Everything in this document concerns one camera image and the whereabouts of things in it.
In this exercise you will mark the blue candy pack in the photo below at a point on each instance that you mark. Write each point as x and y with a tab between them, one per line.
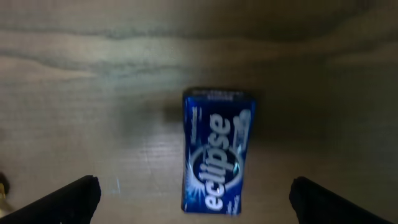
217	149

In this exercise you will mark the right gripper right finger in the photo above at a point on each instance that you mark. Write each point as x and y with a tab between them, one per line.
329	208

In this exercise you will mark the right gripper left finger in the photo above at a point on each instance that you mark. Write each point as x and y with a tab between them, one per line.
62	205

